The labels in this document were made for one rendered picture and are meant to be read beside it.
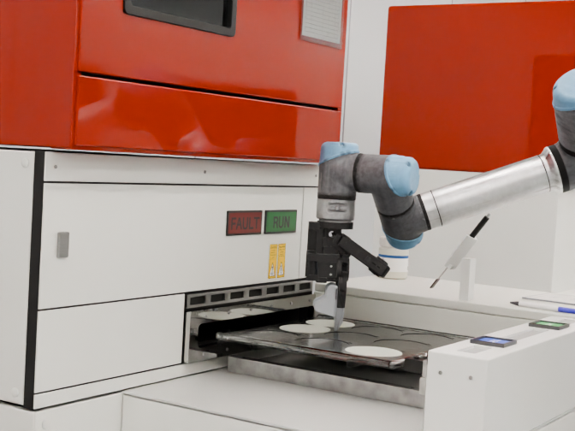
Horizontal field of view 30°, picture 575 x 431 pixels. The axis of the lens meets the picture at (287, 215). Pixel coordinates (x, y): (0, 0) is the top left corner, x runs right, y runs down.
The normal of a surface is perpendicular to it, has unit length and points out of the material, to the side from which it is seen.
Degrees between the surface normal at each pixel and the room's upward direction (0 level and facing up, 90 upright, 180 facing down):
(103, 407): 90
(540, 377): 90
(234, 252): 90
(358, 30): 90
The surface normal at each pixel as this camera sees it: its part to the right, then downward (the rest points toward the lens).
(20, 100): -0.54, 0.01
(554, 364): 0.84, 0.07
